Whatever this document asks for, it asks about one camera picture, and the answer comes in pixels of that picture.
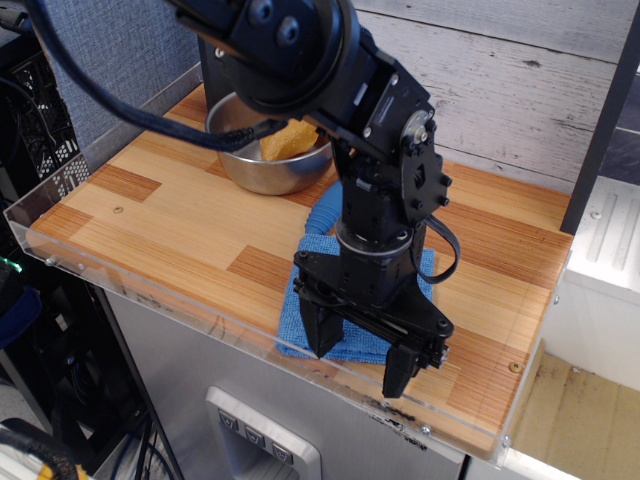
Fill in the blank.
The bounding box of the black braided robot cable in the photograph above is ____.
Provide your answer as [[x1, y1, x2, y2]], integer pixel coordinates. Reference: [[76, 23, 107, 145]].
[[24, 0, 289, 151]]

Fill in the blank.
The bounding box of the silver toy fridge cabinet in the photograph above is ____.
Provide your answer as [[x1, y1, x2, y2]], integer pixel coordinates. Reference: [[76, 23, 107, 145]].
[[105, 292, 466, 479]]

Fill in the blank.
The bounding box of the yellow plastic food piece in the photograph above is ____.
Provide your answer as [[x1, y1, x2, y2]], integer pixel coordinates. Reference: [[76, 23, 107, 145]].
[[260, 119, 319, 161]]

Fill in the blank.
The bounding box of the clear acrylic table guard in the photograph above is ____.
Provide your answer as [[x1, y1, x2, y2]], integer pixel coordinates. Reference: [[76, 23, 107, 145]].
[[2, 67, 572, 470]]

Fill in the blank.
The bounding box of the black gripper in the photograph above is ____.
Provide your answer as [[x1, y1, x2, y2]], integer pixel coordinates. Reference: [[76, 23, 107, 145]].
[[292, 234, 430, 398]]

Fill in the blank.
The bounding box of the black vertical post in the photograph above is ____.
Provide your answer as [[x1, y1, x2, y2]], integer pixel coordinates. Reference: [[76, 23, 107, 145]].
[[560, 6, 639, 235]]

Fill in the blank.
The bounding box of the yellow object bottom left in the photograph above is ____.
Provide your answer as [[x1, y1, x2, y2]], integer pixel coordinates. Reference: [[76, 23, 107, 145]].
[[36, 463, 78, 480]]

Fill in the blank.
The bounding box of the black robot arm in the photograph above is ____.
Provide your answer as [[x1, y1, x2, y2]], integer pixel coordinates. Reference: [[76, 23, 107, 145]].
[[175, 1, 458, 398]]

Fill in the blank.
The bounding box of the blue cloth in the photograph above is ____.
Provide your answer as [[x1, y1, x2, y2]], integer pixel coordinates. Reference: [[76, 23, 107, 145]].
[[276, 234, 436, 366]]

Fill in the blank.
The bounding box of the stainless steel bowl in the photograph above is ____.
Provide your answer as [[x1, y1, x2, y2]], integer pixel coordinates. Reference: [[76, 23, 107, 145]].
[[205, 93, 333, 195]]

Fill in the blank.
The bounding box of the white toy sink unit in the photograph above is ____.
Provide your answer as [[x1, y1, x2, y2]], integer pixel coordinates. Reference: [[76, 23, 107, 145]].
[[541, 177, 639, 390]]

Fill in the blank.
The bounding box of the spoon with blue handle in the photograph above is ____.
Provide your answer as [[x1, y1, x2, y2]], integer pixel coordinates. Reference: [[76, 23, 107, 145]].
[[305, 182, 343, 235]]

